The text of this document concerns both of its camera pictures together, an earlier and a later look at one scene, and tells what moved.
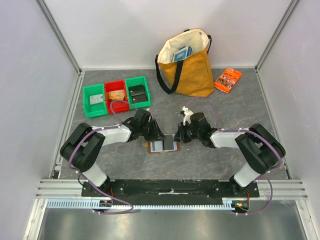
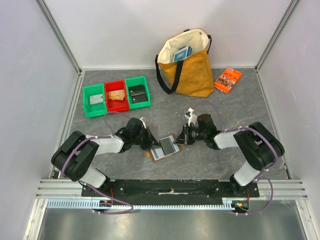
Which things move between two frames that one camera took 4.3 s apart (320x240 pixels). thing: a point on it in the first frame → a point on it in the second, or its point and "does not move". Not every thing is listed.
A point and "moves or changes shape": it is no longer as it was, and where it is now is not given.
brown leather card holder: (157, 146) moves or changes shape
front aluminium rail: (68, 188) does not move
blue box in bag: (181, 54) does not move
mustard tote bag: (192, 76) does not move
